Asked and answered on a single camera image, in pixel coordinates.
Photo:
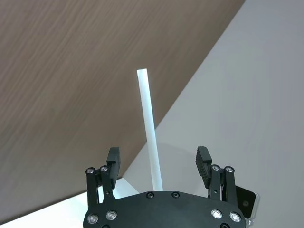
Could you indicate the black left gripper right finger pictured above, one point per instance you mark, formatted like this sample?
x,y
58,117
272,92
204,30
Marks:
x,y
203,166

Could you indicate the white square post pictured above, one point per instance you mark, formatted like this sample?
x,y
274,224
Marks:
x,y
147,118

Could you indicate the white table cloth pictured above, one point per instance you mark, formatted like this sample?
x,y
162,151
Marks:
x,y
47,217

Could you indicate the black flat box with lens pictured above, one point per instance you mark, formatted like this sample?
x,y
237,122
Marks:
x,y
245,202

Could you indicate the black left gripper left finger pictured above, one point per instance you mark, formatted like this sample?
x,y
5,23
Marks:
x,y
113,171

